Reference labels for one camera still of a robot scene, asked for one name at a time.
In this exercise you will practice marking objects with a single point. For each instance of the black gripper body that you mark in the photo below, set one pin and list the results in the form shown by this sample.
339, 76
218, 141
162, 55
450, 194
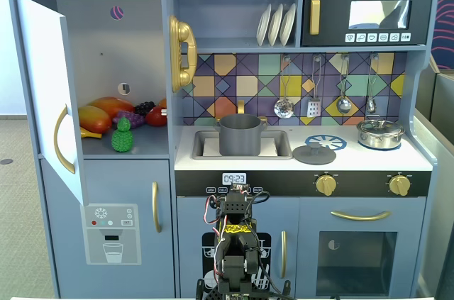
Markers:
238, 189

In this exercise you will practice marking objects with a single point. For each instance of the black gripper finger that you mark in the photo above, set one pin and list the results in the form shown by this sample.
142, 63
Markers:
262, 193

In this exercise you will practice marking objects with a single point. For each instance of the green toy pineapple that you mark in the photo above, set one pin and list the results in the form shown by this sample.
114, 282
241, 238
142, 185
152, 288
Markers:
122, 140

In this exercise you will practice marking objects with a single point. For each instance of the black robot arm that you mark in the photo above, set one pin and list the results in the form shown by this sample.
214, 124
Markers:
234, 264

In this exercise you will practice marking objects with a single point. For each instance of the blue-gray cabinet door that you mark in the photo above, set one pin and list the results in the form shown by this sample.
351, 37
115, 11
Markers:
42, 83

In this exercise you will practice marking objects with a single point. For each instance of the digital clock display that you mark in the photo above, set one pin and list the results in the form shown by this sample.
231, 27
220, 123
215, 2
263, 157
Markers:
234, 178

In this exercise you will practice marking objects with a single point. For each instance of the gray sink basin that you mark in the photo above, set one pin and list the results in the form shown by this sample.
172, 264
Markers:
283, 147

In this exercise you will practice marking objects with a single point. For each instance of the gray pot lid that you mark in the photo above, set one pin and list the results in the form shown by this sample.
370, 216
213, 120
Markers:
305, 156

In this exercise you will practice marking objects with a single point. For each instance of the gray pot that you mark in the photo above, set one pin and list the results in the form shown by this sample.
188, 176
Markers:
239, 137

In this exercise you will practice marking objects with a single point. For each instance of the gold stove knob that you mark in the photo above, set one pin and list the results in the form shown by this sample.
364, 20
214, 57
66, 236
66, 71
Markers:
326, 185
399, 185

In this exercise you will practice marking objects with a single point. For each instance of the oven door with window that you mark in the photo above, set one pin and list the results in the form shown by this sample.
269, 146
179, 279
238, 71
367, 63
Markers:
308, 261

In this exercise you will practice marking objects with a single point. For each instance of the steel slotted spoon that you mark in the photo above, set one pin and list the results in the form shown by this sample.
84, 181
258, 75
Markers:
283, 108

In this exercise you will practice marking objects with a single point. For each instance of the blue burner disc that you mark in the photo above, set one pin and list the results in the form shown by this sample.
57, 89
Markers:
337, 144

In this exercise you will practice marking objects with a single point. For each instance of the gold faucet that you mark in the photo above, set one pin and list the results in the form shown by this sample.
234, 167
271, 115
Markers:
241, 106

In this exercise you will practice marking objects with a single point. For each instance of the blue-gray toy kitchen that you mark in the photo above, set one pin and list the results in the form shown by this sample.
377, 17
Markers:
354, 164

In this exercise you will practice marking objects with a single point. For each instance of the steel slotted spatula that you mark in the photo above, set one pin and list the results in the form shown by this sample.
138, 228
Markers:
314, 108

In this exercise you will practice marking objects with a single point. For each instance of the steel ladle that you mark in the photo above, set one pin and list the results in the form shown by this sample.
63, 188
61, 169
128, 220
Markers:
343, 105

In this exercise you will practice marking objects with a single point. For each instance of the fridge door with ice dispenser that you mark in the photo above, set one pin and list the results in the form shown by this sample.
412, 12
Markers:
117, 183

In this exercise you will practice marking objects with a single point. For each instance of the red toy apple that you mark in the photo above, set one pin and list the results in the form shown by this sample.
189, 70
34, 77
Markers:
155, 118

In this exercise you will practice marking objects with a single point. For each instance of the orange toy fruit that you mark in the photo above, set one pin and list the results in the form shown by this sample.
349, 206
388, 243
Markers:
162, 103

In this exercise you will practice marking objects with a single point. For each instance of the shiny steel pot lid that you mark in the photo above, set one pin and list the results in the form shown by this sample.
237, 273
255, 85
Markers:
379, 126

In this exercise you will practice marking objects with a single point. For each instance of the purple toy grapes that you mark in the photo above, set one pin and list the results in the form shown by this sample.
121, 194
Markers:
134, 119

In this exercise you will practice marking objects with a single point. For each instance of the black toy grapes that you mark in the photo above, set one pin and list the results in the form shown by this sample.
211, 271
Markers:
143, 108

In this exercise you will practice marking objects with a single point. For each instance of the red-orange toy mango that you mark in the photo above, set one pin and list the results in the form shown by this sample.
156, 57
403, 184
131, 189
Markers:
113, 105

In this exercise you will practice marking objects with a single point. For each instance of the yellow toy banana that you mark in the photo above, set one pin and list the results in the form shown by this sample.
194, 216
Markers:
88, 134

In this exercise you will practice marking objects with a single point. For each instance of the white toy plate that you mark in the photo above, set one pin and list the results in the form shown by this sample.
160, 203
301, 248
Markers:
275, 27
263, 27
288, 25

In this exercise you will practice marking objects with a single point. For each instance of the orange-yellow toy mango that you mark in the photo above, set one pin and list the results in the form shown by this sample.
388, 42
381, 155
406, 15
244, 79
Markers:
94, 119

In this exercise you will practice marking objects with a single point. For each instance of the gold toy telephone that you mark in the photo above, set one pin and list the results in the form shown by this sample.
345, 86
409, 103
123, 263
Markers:
184, 34

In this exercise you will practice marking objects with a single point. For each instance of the black toy microwave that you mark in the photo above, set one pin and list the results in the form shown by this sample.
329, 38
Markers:
333, 12

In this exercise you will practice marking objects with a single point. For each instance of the gray partition panel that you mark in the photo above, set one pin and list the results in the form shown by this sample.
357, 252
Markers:
443, 101

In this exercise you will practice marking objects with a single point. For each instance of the dark round floor plate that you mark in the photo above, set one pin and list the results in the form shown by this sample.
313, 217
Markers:
5, 161

